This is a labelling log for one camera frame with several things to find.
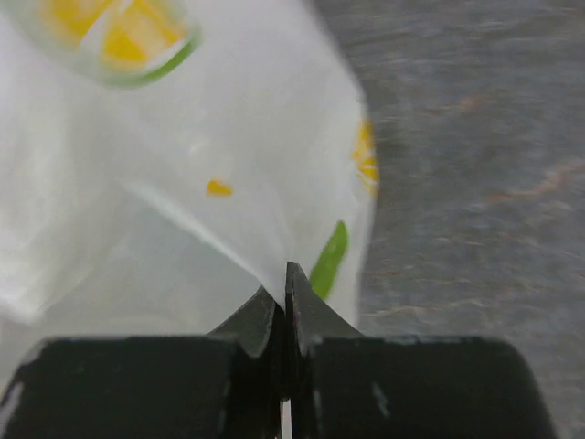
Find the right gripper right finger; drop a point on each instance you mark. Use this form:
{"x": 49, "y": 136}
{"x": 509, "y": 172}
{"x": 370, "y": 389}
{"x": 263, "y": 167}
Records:
{"x": 346, "y": 385}

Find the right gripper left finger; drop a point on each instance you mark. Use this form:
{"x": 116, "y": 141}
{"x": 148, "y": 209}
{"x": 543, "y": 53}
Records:
{"x": 223, "y": 384}

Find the white plastic bag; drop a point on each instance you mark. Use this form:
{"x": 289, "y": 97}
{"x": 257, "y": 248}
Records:
{"x": 162, "y": 160}

